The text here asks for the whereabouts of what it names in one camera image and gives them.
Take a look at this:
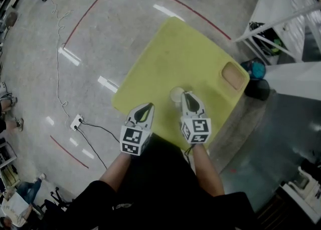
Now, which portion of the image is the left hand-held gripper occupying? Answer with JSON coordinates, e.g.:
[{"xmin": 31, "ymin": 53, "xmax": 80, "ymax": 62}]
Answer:
[{"xmin": 119, "ymin": 102, "xmax": 155, "ymax": 157}]

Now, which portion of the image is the white plastic chair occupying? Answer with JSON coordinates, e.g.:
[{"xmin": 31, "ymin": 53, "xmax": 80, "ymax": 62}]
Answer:
[{"xmin": 288, "ymin": 165, "xmax": 321, "ymax": 207}]

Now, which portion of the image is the white power strip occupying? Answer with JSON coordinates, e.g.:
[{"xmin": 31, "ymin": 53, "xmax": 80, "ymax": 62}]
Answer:
[{"xmin": 70, "ymin": 114, "xmax": 84, "ymax": 131}]

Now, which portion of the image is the clear plastic cup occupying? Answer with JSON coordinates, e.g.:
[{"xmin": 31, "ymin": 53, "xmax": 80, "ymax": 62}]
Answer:
[{"xmin": 169, "ymin": 86, "xmax": 188, "ymax": 109}]

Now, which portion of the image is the person's black shirt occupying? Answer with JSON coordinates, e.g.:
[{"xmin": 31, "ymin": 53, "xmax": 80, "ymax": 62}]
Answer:
[{"xmin": 42, "ymin": 133, "xmax": 259, "ymax": 230}]

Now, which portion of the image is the black chair base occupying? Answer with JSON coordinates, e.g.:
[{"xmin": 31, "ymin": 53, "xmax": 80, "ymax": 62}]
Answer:
[{"xmin": 44, "ymin": 186, "xmax": 75, "ymax": 211}]

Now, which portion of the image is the tan rectangular tray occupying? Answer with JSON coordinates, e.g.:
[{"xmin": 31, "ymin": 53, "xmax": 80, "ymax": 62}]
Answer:
[{"xmin": 220, "ymin": 61, "xmax": 248, "ymax": 91}]

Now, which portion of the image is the black green bag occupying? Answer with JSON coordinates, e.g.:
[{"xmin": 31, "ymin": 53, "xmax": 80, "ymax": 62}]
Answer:
[{"xmin": 249, "ymin": 21, "xmax": 285, "ymax": 57}]

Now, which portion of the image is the white storage shelf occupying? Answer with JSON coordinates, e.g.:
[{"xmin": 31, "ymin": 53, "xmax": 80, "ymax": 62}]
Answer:
[{"xmin": 0, "ymin": 136, "xmax": 21, "ymax": 189}]

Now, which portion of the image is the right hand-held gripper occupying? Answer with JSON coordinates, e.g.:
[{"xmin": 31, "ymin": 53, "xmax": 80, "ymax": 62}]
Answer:
[{"xmin": 180, "ymin": 92, "xmax": 213, "ymax": 145}]

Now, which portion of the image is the white square pillar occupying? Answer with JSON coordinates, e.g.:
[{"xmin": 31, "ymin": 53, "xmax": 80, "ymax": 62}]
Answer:
[{"xmin": 264, "ymin": 61, "xmax": 321, "ymax": 97}]

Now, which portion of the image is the person's left forearm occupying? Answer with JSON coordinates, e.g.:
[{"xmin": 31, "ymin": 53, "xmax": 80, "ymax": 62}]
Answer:
[{"xmin": 99, "ymin": 152, "xmax": 141, "ymax": 193}]

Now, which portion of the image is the person's right forearm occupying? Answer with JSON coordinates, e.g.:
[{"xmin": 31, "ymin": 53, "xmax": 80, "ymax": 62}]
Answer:
[{"xmin": 192, "ymin": 143, "xmax": 226, "ymax": 197}]

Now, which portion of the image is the blue bag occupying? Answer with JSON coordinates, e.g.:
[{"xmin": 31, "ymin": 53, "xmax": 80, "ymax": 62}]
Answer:
[{"xmin": 240, "ymin": 57, "xmax": 266, "ymax": 79}]

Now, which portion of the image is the yellow square table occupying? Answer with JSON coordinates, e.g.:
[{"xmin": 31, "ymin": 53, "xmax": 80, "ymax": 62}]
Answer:
[{"xmin": 111, "ymin": 16, "xmax": 251, "ymax": 151}]

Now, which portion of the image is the white floor cable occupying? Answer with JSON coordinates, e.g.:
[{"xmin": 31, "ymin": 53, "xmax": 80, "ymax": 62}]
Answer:
[{"xmin": 50, "ymin": 0, "xmax": 76, "ymax": 126}]

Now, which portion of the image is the black power cable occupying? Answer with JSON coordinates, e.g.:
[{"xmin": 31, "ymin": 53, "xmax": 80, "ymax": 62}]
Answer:
[
  {"xmin": 76, "ymin": 127, "xmax": 108, "ymax": 171},
  {"xmin": 80, "ymin": 120, "xmax": 121, "ymax": 143}
]

